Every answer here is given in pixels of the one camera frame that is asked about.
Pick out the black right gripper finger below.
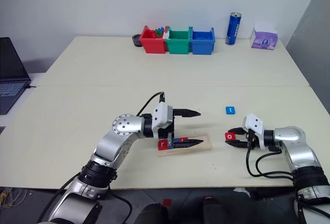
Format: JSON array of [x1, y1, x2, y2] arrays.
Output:
[[226, 127, 246, 135], [225, 140, 249, 149]]

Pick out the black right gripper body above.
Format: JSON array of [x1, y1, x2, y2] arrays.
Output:
[[241, 128, 261, 150]]

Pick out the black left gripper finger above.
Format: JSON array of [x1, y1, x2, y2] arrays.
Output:
[[175, 108, 202, 119], [170, 139, 205, 150]]

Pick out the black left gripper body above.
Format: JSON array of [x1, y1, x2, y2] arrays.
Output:
[[156, 108, 178, 148]]

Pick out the wooden letter tray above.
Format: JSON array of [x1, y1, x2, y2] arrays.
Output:
[[157, 133, 213, 158]]

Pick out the red letter tile r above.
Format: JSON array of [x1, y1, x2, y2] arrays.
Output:
[[157, 139, 170, 151]]

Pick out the white object under table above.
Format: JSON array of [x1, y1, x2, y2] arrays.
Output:
[[233, 187, 251, 198]]

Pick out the blue plastic bin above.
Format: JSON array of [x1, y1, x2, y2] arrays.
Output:
[[190, 26, 216, 55]]

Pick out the green plastic bin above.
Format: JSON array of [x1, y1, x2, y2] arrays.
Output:
[[164, 26, 193, 55]]

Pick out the dark rounded shape red top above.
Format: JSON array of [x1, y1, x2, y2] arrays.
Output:
[[200, 196, 228, 224]]

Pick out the red plastic bin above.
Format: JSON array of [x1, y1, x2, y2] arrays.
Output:
[[140, 25, 167, 54]]

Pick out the black round holder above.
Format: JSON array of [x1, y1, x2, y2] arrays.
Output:
[[131, 34, 143, 47]]

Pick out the blue drink can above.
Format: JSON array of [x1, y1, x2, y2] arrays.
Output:
[[225, 12, 242, 46]]

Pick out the purple tissue box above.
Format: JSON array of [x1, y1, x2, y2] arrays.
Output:
[[250, 23, 279, 51]]

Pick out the white side desk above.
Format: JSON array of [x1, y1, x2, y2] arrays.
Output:
[[0, 72, 47, 132]]

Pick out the dark laptop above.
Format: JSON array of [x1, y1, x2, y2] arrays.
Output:
[[0, 37, 32, 115]]

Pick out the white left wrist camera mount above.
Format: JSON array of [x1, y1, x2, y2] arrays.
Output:
[[151, 102, 174, 138]]

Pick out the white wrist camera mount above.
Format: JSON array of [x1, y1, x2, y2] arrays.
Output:
[[151, 102, 174, 138], [243, 113, 266, 149]]

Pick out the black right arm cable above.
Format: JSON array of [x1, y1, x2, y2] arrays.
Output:
[[244, 130, 296, 179]]

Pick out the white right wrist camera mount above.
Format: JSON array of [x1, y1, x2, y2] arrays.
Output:
[[243, 113, 266, 149]]

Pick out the tangled floor cables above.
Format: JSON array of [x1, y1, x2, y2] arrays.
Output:
[[0, 186, 27, 209]]

